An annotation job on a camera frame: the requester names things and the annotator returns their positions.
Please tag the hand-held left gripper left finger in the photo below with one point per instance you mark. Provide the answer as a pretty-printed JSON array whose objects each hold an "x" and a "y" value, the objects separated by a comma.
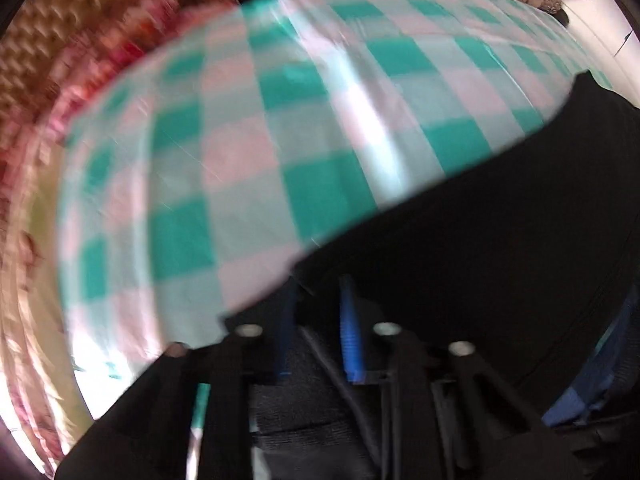
[{"x": 286, "y": 340}]

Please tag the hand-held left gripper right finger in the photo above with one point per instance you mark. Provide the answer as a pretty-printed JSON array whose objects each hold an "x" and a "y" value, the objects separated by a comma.
[{"x": 351, "y": 340}]

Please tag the black pants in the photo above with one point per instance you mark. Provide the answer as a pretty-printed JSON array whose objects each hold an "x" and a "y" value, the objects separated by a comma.
[{"x": 500, "y": 235}]

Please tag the green white checked bed sheet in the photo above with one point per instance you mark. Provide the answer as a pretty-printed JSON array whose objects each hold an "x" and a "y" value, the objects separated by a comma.
[{"x": 225, "y": 160}]

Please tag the pink floral quilt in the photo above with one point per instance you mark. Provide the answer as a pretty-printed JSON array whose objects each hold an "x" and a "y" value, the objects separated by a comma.
[{"x": 95, "y": 75}]

